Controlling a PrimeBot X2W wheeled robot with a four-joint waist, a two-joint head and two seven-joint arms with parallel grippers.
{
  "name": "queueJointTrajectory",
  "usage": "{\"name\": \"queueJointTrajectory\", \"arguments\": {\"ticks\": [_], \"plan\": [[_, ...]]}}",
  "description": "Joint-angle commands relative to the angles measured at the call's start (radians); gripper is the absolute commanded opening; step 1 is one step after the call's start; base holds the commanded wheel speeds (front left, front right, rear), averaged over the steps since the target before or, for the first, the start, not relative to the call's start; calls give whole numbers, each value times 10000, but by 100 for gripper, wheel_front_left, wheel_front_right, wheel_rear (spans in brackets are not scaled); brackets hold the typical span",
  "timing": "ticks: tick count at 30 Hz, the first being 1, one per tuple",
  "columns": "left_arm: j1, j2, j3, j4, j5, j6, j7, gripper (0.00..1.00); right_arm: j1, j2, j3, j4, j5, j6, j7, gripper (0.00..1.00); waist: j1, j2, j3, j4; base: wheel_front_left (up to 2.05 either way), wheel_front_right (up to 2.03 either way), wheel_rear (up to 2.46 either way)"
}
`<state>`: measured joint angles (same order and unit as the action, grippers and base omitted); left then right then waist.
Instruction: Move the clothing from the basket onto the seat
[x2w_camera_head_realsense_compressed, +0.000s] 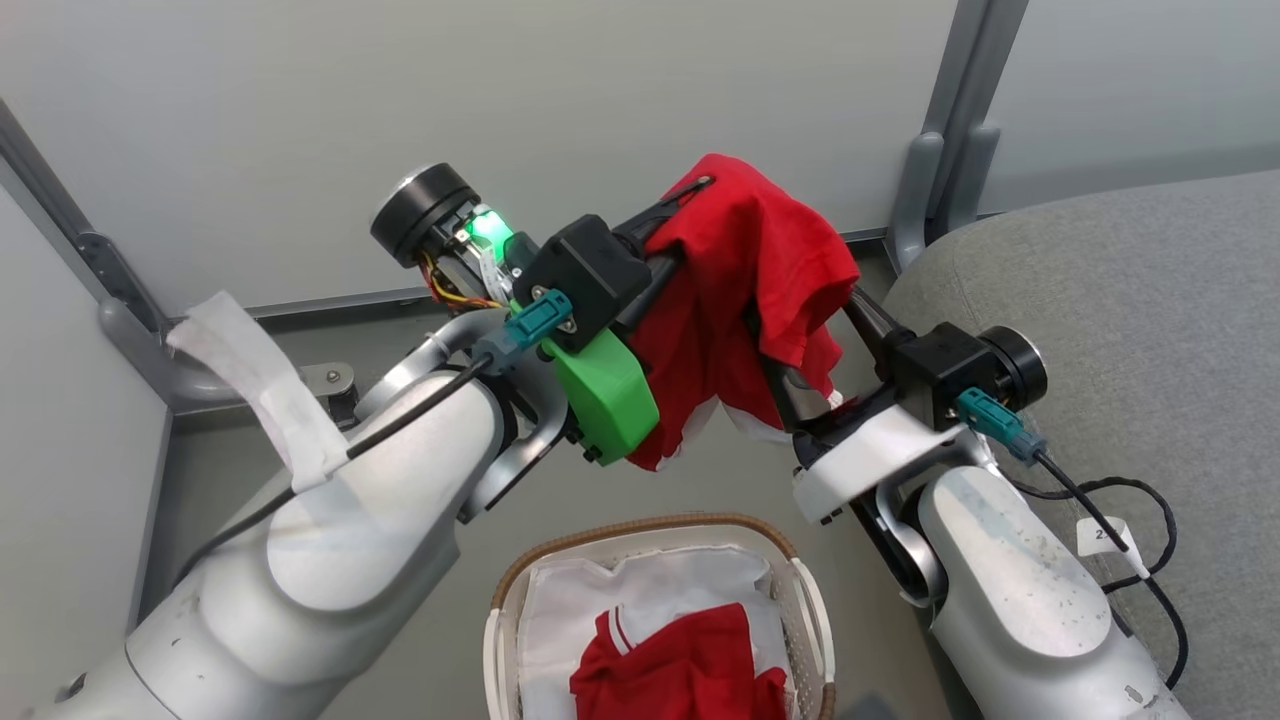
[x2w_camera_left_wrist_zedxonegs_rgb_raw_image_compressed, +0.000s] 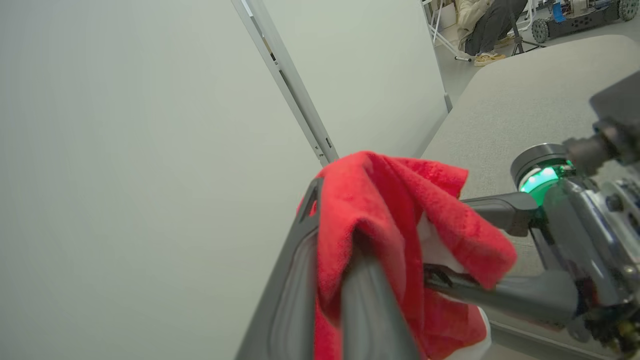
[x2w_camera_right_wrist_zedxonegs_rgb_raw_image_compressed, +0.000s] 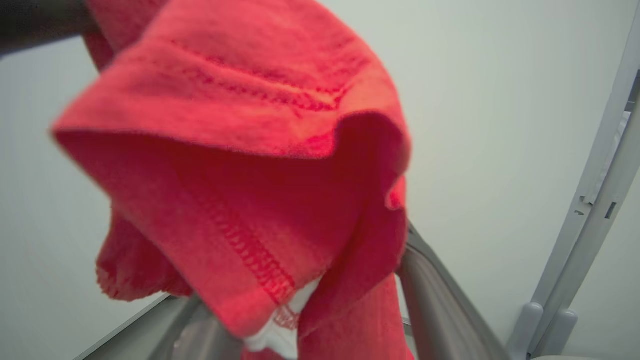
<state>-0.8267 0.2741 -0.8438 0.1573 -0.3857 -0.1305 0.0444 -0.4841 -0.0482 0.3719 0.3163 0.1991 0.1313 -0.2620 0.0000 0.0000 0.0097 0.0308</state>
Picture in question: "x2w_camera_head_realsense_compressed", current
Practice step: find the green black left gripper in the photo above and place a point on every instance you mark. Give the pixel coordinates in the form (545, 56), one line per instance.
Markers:
(605, 400)

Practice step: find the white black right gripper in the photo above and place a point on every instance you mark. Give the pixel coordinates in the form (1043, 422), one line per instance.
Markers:
(870, 450)

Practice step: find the red and white shirt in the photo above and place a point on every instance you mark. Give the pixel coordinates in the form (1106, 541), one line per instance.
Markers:
(740, 250)

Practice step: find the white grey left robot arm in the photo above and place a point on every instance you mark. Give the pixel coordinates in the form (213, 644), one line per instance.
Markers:
(330, 540)

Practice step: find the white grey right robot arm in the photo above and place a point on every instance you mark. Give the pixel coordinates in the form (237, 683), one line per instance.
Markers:
(1010, 590)

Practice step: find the white laundry basket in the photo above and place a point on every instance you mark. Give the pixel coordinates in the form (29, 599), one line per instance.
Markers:
(815, 620)

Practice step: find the grey fabric sofa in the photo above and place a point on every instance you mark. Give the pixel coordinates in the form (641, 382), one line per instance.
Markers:
(1130, 320)

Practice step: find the red shirt white striped collar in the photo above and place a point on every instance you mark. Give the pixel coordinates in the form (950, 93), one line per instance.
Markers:
(690, 665)

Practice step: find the small black floor foot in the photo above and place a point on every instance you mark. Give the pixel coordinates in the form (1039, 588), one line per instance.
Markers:
(342, 408)

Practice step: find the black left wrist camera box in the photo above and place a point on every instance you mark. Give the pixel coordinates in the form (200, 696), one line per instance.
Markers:
(585, 270)

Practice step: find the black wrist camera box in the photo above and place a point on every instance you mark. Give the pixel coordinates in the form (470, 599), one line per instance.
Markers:
(940, 375)
(585, 270)

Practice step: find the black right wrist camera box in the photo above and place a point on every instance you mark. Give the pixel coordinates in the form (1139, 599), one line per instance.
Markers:
(940, 375)

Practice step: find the grey metal partition post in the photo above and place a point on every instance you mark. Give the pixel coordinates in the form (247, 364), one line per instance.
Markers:
(140, 345)
(950, 120)

